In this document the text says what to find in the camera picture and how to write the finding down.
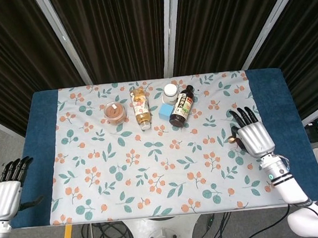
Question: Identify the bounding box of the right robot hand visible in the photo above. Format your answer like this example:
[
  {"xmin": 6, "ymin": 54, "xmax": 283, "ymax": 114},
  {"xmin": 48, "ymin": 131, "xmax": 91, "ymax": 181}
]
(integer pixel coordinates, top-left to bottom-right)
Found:
[{"xmin": 228, "ymin": 104, "xmax": 276, "ymax": 161}]

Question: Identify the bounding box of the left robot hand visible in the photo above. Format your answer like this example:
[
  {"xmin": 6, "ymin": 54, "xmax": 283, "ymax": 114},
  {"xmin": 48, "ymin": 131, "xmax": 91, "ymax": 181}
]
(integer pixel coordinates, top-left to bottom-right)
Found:
[{"xmin": 0, "ymin": 155, "xmax": 47, "ymax": 221}]

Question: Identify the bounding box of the small gold bell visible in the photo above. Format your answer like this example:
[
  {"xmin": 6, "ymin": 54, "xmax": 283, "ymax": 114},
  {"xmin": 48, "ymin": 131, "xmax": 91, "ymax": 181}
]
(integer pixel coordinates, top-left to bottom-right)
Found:
[{"xmin": 228, "ymin": 135, "xmax": 242, "ymax": 150}]

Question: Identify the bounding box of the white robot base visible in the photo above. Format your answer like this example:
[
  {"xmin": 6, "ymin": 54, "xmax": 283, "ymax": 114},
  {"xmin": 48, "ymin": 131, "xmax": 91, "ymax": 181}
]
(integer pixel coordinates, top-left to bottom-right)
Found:
[{"xmin": 123, "ymin": 212, "xmax": 203, "ymax": 238}]

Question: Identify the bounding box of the blue table cover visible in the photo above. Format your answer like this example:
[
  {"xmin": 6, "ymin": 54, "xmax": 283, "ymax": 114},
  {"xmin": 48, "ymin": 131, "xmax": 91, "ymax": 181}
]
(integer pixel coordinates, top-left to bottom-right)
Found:
[{"xmin": 0, "ymin": 64, "xmax": 318, "ymax": 230}]

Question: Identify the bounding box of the dark sauce bottle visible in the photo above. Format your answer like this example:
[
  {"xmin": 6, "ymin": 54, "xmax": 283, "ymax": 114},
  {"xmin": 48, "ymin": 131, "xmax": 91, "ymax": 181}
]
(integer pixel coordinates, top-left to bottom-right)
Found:
[{"xmin": 166, "ymin": 84, "xmax": 199, "ymax": 129}]

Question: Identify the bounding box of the light blue cube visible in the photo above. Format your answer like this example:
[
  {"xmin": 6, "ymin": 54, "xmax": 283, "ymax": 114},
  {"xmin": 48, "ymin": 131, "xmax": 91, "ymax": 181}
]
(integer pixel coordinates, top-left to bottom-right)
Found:
[{"xmin": 157, "ymin": 103, "xmax": 175, "ymax": 122}]

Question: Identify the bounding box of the floral print tablecloth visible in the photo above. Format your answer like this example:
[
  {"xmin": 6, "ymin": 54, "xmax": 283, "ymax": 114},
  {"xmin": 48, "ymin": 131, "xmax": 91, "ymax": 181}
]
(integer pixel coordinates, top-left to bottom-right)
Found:
[{"xmin": 38, "ymin": 68, "xmax": 286, "ymax": 227}]

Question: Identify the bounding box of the small white lidded jar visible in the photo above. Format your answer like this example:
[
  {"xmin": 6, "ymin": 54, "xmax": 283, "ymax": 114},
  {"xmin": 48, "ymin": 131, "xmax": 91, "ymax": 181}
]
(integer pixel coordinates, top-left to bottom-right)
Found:
[{"xmin": 161, "ymin": 83, "xmax": 179, "ymax": 106}]

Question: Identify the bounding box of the dark pleated curtain panel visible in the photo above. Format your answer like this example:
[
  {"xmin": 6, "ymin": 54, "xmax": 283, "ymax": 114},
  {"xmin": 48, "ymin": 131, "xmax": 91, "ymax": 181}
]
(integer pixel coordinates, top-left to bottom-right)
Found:
[
  {"xmin": 49, "ymin": 0, "xmax": 174, "ymax": 88},
  {"xmin": 244, "ymin": 0, "xmax": 318, "ymax": 124},
  {"xmin": 166, "ymin": 0, "xmax": 301, "ymax": 77},
  {"xmin": 0, "ymin": 0, "xmax": 90, "ymax": 139}
]

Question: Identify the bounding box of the tea bottle with white cap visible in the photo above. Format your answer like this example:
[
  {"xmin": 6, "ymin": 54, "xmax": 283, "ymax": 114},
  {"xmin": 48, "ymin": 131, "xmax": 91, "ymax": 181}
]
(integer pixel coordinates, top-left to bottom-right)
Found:
[{"xmin": 129, "ymin": 87, "xmax": 153, "ymax": 132}]

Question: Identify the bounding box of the clear cup brown dessert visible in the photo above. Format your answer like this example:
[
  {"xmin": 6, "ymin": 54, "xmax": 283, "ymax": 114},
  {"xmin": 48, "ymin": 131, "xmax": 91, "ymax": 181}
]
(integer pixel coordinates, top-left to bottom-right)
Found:
[{"xmin": 103, "ymin": 100, "xmax": 128, "ymax": 126}]

